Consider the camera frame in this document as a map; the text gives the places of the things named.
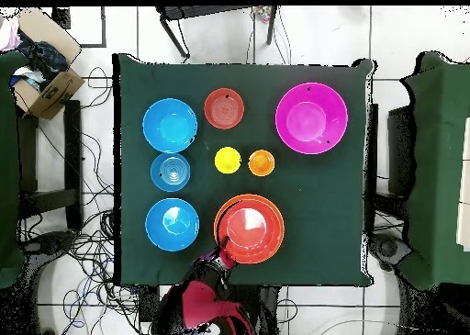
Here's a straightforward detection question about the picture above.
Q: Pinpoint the wide red bowl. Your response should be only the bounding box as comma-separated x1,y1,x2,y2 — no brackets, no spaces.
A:
216,198,285,265

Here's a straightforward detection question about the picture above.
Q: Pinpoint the large orange bowl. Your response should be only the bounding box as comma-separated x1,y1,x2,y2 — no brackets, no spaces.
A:
213,194,285,265

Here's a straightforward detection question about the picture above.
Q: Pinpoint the large blue bowl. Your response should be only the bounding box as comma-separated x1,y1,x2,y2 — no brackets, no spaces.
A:
141,98,198,154
144,197,200,252

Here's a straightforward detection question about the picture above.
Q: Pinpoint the yellow cup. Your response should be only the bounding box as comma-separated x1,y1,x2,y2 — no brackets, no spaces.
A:
214,146,242,175

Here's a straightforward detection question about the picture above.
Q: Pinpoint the black power box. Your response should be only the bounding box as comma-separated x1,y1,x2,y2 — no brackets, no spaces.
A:
138,285,161,323

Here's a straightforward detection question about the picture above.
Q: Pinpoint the orange cup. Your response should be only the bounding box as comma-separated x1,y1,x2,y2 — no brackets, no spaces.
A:
248,149,275,177

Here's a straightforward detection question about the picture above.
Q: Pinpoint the small teal blue bowl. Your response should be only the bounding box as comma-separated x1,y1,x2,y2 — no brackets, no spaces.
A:
150,151,192,193

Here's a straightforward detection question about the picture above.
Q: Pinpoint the small red bowl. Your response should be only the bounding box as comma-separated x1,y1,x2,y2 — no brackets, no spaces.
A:
203,87,246,130

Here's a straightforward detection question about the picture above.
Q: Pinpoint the large pink bowl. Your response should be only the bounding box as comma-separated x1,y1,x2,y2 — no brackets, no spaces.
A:
274,82,349,155

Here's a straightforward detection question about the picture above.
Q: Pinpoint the dark green table cloth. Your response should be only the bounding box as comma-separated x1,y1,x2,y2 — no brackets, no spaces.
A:
111,52,375,287

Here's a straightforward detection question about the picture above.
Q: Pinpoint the cardboard box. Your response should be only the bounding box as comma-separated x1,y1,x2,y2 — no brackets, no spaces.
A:
12,6,86,120

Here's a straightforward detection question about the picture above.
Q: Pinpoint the green covered table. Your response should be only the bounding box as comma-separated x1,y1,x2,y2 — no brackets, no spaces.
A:
399,51,470,290
0,51,28,290

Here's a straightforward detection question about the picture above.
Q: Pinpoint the colourful small item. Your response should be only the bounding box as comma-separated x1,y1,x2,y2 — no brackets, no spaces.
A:
252,5,273,24

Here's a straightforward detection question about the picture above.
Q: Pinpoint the dark blue cloth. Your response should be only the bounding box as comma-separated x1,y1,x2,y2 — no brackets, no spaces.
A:
16,31,69,90

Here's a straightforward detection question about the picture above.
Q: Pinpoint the pink cloth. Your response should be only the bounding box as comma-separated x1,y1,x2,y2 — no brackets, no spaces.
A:
0,17,21,53

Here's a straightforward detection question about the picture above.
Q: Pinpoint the black cable tangle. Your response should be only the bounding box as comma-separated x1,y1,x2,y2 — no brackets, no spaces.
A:
17,66,199,335

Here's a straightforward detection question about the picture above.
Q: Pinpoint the blue cable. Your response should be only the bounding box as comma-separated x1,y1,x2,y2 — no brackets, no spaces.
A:
62,257,111,330

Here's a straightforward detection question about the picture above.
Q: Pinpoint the black bench frame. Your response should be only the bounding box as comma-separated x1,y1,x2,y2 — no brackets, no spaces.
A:
16,99,84,231

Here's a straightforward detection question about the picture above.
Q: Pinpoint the black stool frame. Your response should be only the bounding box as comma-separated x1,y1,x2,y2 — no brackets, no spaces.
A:
155,5,279,61

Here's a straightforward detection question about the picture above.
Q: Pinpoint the thin black square frame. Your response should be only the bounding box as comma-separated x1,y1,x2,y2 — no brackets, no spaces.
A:
52,6,107,49

